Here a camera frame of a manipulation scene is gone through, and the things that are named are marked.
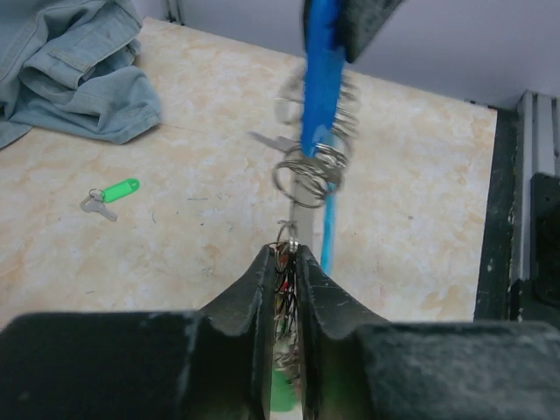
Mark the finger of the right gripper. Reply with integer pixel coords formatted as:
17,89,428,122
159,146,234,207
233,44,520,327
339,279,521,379
337,0,403,63

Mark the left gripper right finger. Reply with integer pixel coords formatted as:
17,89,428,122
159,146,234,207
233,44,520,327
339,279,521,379
295,247,559,419

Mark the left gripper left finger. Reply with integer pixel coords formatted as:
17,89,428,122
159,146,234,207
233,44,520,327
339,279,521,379
1,247,277,419

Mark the keyring chain with keys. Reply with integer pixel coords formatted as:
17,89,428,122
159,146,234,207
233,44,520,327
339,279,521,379
248,0,362,412

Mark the key with green tag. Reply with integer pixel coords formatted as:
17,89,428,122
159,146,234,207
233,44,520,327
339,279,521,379
80,178,140,222

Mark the light blue denim cloth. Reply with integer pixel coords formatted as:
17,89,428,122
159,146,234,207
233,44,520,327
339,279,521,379
1,1,162,147

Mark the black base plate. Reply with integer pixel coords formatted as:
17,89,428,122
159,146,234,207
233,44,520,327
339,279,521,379
473,108,519,321

